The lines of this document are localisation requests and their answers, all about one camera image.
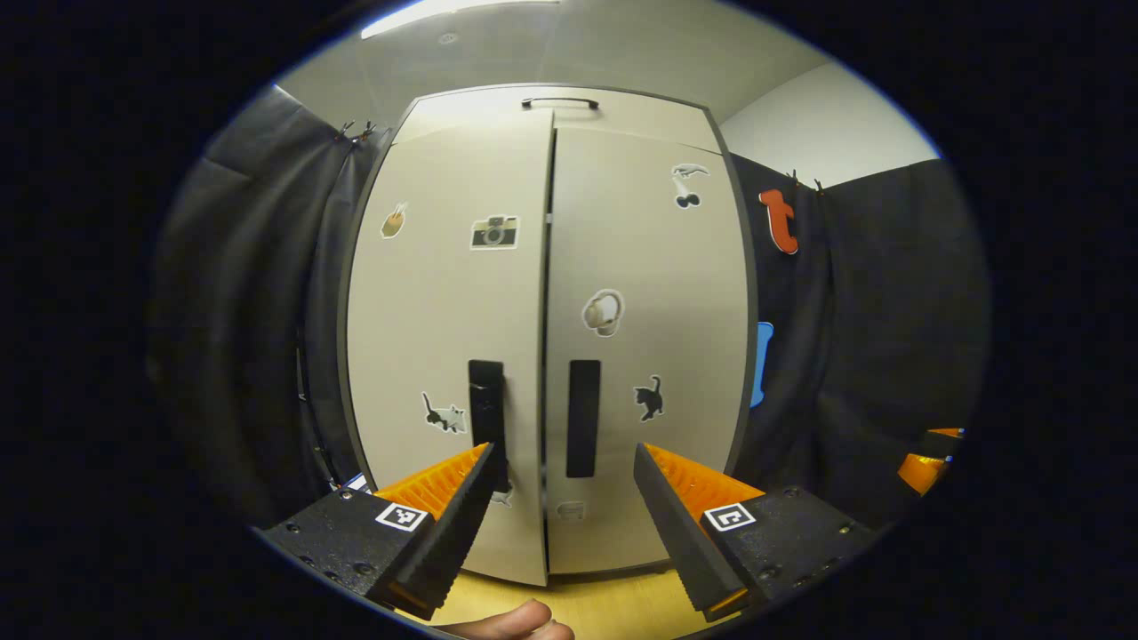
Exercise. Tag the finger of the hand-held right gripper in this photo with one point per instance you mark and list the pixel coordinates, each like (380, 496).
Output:
(941, 443)
(920, 473)

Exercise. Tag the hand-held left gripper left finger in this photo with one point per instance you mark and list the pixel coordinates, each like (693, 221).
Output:
(458, 524)

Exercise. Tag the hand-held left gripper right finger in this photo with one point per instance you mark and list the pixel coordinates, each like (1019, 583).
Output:
(680, 529)

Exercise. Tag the white cabinet door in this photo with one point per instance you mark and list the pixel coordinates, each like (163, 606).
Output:
(444, 311)
(676, 293)

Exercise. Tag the white cabinet drawer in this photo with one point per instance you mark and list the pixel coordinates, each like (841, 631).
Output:
(640, 120)

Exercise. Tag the black backdrop cloth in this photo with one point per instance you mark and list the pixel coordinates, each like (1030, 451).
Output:
(240, 311)
(889, 311)

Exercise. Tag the ceiling light panel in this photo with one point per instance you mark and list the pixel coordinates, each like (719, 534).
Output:
(444, 11)

